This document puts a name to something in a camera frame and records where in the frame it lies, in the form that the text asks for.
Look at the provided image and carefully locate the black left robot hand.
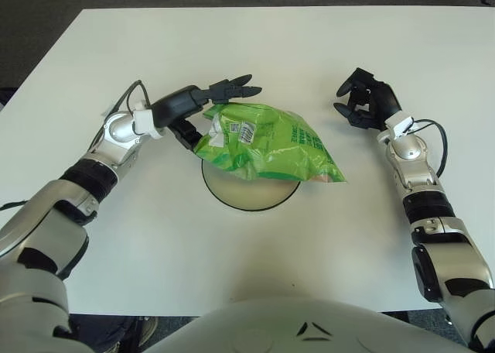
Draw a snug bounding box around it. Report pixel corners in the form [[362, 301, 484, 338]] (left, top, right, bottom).
[[150, 74, 264, 151]]

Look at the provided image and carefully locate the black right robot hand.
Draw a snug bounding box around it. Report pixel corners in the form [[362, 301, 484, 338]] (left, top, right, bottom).
[[333, 67, 403, 132]]

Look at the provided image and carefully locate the green snack bag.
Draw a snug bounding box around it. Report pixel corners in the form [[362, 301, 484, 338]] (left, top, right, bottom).
[[192, 101, 348, 184]]

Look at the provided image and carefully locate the white plate with black rim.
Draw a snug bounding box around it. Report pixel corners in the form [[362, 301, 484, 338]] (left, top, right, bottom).
[[200, 157, 301, 214]]

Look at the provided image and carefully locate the brown shoe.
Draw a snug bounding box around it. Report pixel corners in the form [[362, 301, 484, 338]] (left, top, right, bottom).
[[111, 316, 159, 353]]

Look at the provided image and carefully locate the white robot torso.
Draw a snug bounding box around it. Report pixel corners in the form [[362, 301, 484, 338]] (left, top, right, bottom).
[[142, 296, 471, 353]]

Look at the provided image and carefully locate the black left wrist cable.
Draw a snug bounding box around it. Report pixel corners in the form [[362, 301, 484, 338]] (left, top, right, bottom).
[[110, 81, 151, 115]]

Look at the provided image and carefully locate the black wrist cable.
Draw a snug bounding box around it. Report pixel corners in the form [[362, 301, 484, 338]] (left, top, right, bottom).
[[110, 81, 151, 115], [409, 119, 449, 180]]

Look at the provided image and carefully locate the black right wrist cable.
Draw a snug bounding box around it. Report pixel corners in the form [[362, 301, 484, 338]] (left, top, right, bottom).
[[409, 119, 449, 180]]

